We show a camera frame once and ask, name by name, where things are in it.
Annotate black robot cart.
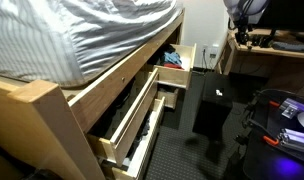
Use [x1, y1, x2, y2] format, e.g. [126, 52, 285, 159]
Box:
[223, 88, 304, 180]

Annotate wooden drawer with grey clothes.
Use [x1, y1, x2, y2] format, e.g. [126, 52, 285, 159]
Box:
[86, 67, 160, 168]

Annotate wooden bed frame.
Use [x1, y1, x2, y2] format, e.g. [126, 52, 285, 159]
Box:
[0, 8, 186, 180]

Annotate blue cloth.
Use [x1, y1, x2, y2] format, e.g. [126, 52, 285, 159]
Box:
[163, 51, 183, 66]

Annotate red cloth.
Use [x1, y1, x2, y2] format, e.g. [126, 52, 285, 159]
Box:
[163, 62, 185, 71]

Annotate black monitor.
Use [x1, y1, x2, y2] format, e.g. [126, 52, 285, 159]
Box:
[256, 0, 304, 33]

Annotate black keyboard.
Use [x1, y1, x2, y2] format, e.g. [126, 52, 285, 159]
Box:
[271, 40, 304, 54]

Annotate silver aluminium extrusion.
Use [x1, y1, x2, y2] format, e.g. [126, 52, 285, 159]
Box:
[278, 97, 304, 120]
[279, 127, 304, 156]

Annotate dark grey clothes heap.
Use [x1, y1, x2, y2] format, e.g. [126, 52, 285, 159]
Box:
[91, 78, 141, 139]

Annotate black outlet cable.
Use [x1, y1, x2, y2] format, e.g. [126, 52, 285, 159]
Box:
[201, 49, 209, 70]

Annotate wooden desk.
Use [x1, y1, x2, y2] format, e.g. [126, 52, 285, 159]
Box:
[215, 28, 304, 96]

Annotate grey sheeted mattress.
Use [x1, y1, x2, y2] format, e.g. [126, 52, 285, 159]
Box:
[0, 0, 184, 89]

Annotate orange handled clamp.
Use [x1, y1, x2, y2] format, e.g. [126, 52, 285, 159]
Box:
[261, 134, 280, 148]
[268, 99, 282, 109]

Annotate black clothes pile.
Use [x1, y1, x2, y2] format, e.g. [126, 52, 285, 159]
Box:
[154, 44, 177, 66]

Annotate black desk items cluster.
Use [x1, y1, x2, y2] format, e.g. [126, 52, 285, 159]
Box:
[251, 34, 272, 49]

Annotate round black desk gadget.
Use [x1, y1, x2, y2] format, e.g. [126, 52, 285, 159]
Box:
[236, 32, 251, 46]

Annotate wooden drawer with colourful clothes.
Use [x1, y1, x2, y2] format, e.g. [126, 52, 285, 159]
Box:
[151, 43, 198, 91]

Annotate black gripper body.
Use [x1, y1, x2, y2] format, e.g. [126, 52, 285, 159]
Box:
[234, 15, 254, 34]

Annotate dark clothes in white-lipped drawer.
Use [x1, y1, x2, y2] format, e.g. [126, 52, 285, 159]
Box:
[126, 111, 154, 163]

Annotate wooden drawer with white lip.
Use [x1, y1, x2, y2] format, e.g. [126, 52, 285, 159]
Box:
[99, 96, 166, 180]

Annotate black computer tower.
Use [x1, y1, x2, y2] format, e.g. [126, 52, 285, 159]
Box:
[191, 70, 234, 143]

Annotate black cable loop on cart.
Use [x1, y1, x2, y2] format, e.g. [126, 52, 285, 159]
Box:
[241, 87, 295, 133]

